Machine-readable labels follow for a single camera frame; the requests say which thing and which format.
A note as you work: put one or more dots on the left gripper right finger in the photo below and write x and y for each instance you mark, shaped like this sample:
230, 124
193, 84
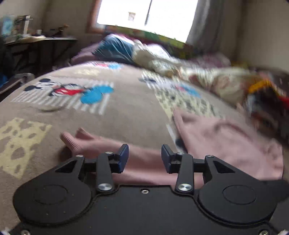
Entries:
181, 164

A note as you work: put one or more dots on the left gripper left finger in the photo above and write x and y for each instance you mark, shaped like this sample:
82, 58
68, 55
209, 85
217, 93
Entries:
108, 163

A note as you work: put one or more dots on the pink sweatshirt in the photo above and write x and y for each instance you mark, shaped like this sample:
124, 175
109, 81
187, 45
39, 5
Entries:
236, 144

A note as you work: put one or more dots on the Mickey Mouse bed blanket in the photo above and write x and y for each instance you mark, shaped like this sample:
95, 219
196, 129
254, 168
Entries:
106, 99

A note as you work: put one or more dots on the cream floral duvet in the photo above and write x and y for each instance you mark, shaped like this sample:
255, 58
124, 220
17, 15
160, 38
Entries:
212, 72

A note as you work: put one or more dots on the folded dark brown garments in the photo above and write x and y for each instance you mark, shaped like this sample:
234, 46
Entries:
266, 106

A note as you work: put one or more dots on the yellow garment on pile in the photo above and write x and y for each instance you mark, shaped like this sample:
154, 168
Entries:
259, 85

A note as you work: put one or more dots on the colourful alphabet bed bumper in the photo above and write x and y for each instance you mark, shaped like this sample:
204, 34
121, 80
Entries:
174, 47

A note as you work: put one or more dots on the blue pillow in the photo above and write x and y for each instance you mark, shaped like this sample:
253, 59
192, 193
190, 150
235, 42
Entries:
115, 48

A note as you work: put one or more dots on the dark side desk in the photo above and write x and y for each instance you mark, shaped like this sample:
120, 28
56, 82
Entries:
38, 56

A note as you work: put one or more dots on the grey window curtain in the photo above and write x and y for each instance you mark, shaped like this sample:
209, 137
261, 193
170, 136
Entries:
215, 27

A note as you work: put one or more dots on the blue packet on desk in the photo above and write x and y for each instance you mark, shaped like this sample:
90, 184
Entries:
7, 25

